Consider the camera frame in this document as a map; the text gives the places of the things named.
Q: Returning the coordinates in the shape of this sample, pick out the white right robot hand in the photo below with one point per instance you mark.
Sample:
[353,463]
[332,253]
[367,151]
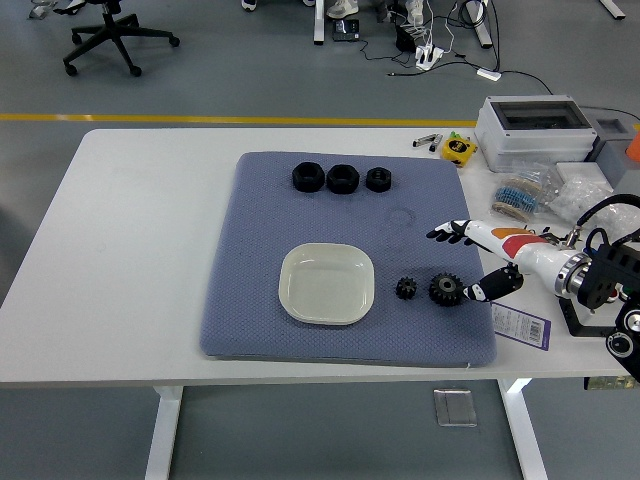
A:
[520,247]

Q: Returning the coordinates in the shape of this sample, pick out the large black gear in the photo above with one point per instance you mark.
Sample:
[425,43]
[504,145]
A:
[445,290]

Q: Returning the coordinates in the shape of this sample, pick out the small black gear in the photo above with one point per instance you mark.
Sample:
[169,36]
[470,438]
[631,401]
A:
[406,289]

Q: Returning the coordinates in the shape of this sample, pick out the clear flat parts box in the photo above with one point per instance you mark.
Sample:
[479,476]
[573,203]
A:
[580,170]

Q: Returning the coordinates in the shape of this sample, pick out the small black hex nut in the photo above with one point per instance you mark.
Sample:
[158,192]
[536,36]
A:
[378,179]

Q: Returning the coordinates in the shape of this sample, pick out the large black hex nut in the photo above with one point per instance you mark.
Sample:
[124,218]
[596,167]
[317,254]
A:
[342,179]
[307,177]

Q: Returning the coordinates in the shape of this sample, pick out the roll of blue resistors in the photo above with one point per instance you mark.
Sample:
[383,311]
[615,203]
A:
[515,197]

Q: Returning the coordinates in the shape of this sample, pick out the plastic bag of white parts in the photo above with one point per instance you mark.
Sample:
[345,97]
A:
[575,200]

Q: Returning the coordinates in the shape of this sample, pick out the purple-edged label card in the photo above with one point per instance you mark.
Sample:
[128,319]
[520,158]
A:
[520,325]

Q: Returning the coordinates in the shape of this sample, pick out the yellow tape measure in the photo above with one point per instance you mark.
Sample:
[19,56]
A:
[457,150]

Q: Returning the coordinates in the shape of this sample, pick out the small green connector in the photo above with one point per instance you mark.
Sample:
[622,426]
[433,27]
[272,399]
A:
[456,135]

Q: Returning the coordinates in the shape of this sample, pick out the orange object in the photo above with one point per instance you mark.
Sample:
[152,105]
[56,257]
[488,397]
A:
[634,148]

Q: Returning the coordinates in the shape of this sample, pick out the green circuit strip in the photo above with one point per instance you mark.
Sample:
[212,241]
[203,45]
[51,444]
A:
[607,383]

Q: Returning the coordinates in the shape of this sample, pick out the clear floor outlet cover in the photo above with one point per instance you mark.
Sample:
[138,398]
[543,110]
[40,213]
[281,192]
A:
[454,407]

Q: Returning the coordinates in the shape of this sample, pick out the white power adapter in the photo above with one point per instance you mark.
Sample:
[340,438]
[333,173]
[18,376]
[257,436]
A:
[489,74]

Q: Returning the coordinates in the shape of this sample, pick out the white table leg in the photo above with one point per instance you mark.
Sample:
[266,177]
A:
[525,435]
[162,435]

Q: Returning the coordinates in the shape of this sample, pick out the white square plate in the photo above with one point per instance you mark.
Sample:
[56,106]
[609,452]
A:
[325,285]

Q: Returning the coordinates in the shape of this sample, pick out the white power strip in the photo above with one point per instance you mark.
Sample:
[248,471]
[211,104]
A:
[429,56]

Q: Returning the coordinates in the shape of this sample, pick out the grey desk foot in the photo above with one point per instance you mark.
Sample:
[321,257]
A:
[482,30]

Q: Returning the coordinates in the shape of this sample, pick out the black power brick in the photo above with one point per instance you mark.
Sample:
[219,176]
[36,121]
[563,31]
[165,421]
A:
[406,37]

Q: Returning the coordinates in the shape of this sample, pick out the person's white shoe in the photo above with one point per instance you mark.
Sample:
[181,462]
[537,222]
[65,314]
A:
[342,7]
[415,10]

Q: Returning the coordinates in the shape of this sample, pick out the blue-grey quilted mat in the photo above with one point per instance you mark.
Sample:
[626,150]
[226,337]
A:
[250,250]

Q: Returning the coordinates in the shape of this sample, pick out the black device with screen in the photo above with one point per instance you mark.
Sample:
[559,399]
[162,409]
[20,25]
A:
[346,30]

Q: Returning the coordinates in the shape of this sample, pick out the white desk leg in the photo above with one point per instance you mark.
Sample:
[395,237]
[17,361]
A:
[318,22]

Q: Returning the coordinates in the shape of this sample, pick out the black office chair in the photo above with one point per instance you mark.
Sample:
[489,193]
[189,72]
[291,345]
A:
[112,30]

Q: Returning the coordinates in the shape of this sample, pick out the grey electrical enclosure box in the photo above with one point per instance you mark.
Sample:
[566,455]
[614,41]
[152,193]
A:
[530,145]

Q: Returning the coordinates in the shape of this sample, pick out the silver metal bracket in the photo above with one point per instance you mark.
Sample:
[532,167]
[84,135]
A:
[40,10]

